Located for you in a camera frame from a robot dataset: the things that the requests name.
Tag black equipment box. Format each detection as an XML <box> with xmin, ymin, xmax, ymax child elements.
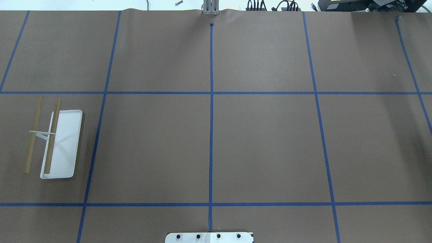
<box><xmin>318</xmin><ymin>0</ymin><xmax>426</xmax><ymax>12</ymax></box>

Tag white mounting plate with bolts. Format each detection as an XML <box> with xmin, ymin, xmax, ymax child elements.
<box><xmin>165</xmin><ymin>232</ymin><xmax>254</xmax><ymax>243</ymax></box>

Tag black power strip with cables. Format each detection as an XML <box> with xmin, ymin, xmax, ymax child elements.
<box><xmin>244</xmin><ymin>0</ymin><xmax>301</xmax><ymax>12</ymax></box>

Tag white towel rack with wooden bars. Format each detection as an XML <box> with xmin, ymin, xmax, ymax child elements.
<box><xmin>23</xmin><ymin>95</ymin><xmax>83</xmax><ymax>179</ymax></box>

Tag grey metal bracket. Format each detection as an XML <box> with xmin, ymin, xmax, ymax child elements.
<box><xmin>202</xmin><ymin>0</ymin><xmax>220</xmax><ymax>16</ymax></box>

